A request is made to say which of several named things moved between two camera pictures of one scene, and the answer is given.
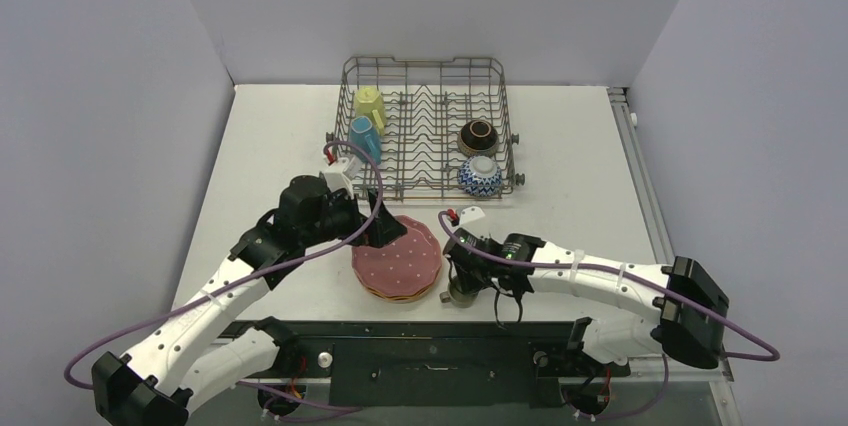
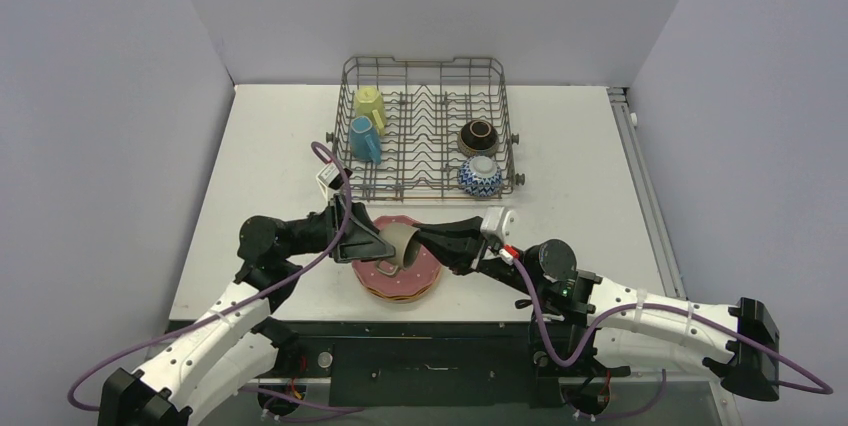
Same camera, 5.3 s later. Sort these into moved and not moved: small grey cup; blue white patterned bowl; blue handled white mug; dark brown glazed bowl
Moved: small grey cup
Not moved: blue white patterned bowl; dark brown glazed bowl; blue handled white mug
